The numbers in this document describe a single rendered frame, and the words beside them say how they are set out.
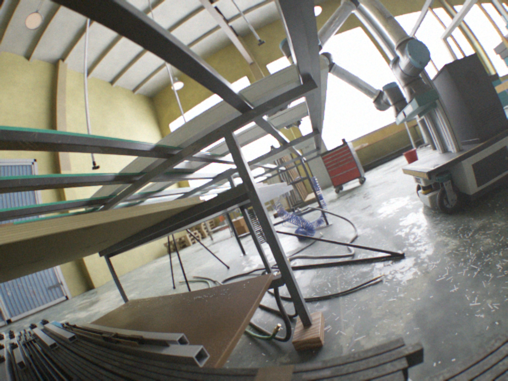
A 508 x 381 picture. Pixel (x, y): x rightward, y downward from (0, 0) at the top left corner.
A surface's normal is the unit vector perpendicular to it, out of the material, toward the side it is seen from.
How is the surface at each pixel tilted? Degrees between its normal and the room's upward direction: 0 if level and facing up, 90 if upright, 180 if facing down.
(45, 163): 90
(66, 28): 180
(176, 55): 180
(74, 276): 90
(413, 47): 95
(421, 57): 95
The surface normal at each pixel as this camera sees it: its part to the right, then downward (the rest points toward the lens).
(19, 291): 0.87, -0.38
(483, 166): -0.44, 0.13
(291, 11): 0.39, 0.92
